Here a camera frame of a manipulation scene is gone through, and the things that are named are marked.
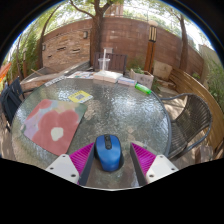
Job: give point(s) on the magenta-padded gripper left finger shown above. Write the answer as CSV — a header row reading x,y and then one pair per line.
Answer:
x,y
63,166

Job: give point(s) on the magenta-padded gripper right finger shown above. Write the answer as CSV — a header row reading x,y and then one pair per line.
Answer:
x,y
160,166

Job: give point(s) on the blue computer mouse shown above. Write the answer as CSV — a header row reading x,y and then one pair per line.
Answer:
x,y
108,155

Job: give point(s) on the floral pink mouse pad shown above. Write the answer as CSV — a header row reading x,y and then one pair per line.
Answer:
x,y
53,126

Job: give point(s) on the dark wicker metal chair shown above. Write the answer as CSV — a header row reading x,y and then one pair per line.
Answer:
x,y
190,123

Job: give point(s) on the yellow square card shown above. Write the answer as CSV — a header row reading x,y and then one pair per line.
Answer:
x,y
80,96

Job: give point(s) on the green tube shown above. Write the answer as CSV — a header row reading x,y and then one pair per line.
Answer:
x,y
143,89

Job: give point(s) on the curved wooden bench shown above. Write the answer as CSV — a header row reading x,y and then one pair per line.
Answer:
x,y
203,96

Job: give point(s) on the black folding chair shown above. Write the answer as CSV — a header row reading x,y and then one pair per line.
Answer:
x,y
10,100

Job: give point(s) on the white printed strip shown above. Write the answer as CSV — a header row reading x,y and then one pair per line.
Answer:
x,y
55,81

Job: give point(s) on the white planter box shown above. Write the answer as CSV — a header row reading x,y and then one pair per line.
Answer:
x,y
143,79

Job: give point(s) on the raised stone planter bed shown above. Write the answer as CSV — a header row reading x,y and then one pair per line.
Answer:
x,y
40,78

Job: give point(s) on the thin pink book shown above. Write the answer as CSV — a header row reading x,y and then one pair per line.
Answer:
x,y
127,81

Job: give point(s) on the colourful magazine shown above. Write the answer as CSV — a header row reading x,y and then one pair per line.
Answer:
x,y
80,75

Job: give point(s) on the beige stone slab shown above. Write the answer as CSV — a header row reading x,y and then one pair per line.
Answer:
x,y
162,70

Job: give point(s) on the thick white book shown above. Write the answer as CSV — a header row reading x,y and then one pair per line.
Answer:
x,y
107,76

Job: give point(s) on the clear plastic cup with straw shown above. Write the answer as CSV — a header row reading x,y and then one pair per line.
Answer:
x,y
104,64

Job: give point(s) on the dark wooden slatted chair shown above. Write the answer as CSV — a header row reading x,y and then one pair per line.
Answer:
x,y
118,61

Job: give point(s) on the grey utility box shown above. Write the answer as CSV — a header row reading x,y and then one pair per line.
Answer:
x,y
108,50

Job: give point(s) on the slim straight tree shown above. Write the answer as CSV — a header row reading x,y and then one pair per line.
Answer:
x,y
183,43

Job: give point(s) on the thin leaning tree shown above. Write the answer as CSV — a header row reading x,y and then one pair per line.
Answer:
x,y
42,40

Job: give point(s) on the thick forked tree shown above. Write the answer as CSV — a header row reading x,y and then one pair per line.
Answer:
x,y
96,36

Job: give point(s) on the black wall lamp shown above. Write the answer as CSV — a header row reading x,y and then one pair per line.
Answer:
x,y
85,34
43,47

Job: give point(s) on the wooden garden lamp post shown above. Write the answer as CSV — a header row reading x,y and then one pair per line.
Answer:
x,y
151,43

